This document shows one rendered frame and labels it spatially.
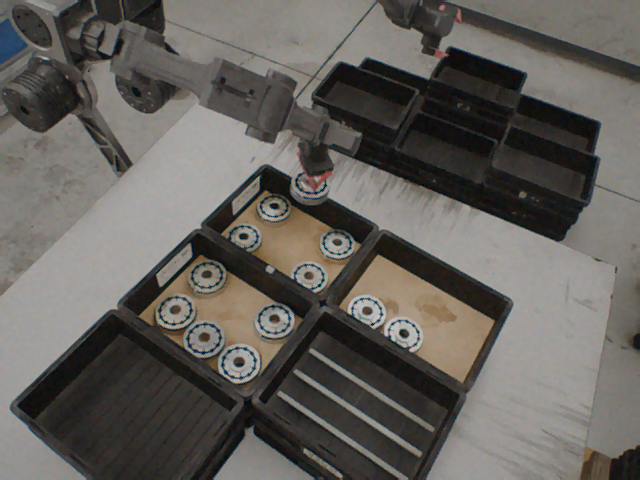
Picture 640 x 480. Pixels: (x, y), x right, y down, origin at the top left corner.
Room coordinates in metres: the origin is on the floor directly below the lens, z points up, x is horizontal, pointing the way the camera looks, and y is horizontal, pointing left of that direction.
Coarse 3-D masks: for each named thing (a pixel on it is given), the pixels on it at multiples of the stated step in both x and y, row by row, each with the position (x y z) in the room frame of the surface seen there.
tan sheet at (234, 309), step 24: (192, 264) 0.82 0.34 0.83; (168, 288) 0.73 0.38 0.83; (240, 288) 0.77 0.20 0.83; (144, 312) 0.65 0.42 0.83; (216, 312) 0.69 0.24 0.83; (240, 312) 0.70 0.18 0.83; (168, 336) 0.60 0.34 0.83; (240, 336) 0.63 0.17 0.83; (216, 360) 0.56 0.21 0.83; (264, 360) 0.58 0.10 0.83
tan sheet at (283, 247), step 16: (256, 224) 0.99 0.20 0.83; (288, 224) 1.01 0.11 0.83; (304, 224) 1.02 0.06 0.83; (320, 224) 1.03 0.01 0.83; (272, 240) 0.94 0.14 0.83; (288, 240) 0.95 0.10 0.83; (304, 240) 0.96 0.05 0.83; (272, 256) 0.89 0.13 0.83; (288, 256) 0.90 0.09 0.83; (304, 256) 0.90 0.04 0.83; (320, 256) 0.91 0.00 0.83; (288, 272) 0.84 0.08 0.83; (336, 272) 0.87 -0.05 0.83
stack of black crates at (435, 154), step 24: (432, 120) 2.01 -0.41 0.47; (408, 144) 1.93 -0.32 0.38; (432, 144) 1.95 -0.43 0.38; (456, 144) 1.97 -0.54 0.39; (480, 144) 1.93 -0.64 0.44; (408, 168) 1.75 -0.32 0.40; (432, 168) 1.71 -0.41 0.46; (456, 168) 1.82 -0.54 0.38; (480, 168) 1.84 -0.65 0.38; (456, 192) 1.67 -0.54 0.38
